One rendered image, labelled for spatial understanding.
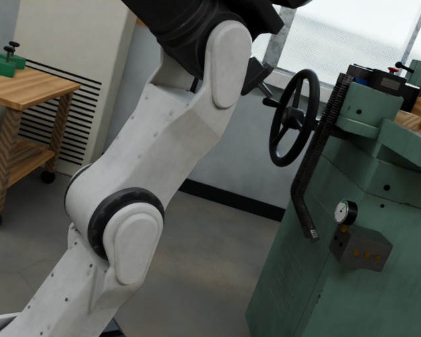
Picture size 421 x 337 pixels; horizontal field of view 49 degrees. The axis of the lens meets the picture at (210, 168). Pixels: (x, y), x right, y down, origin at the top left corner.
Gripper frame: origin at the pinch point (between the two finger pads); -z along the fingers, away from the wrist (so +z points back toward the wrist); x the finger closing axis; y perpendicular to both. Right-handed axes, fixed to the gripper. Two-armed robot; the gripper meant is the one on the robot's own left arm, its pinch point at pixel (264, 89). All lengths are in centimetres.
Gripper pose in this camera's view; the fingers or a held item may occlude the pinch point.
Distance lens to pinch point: 144.2
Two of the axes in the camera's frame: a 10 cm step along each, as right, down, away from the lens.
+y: -0.3, -4.0, 9.2
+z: -6.7, -6.7, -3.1
